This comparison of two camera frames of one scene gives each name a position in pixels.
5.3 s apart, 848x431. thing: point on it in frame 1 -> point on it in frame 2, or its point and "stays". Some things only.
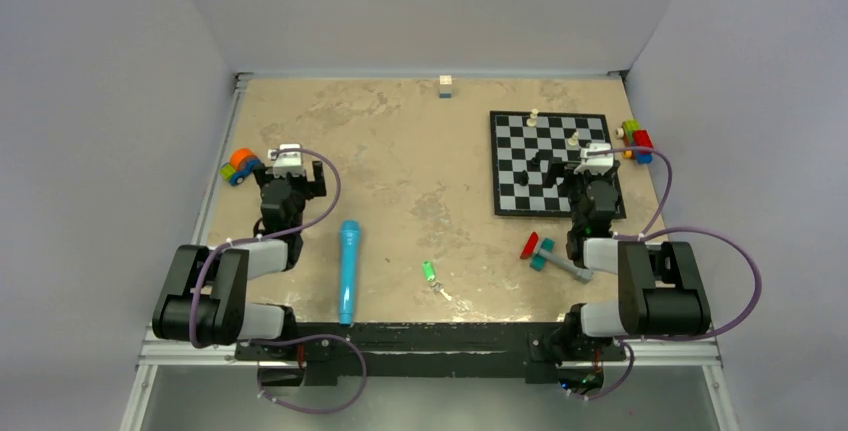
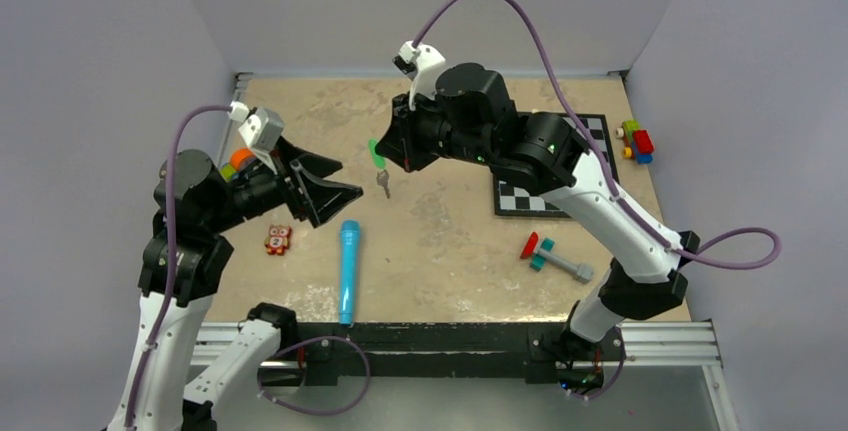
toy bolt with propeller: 545,253 stays
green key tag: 428,270 -> 379,161
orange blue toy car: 241,164 stays
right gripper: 561,169 -> 398,143
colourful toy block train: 634,136 stays
